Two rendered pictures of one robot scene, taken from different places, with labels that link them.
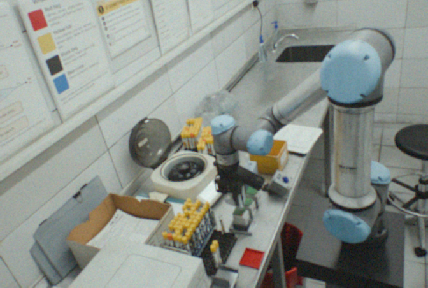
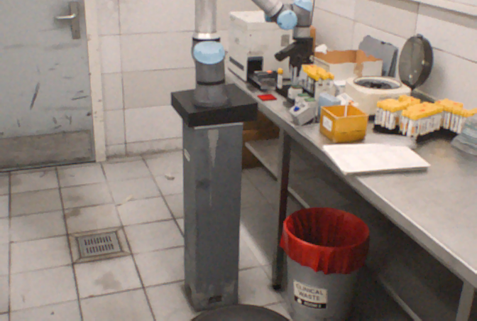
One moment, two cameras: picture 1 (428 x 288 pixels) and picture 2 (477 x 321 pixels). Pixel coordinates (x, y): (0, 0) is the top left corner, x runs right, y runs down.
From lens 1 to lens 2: 3.12 m
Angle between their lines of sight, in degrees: 109
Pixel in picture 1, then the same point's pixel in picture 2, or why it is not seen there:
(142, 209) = (355, 72)
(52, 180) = (381, 18)
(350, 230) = not seen: hidden behind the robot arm
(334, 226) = not seen: hidden behind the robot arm
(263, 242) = (270, 103)
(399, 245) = (182, 101)
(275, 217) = (281, 112)
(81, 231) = (362, 57)
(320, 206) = (248, 99)
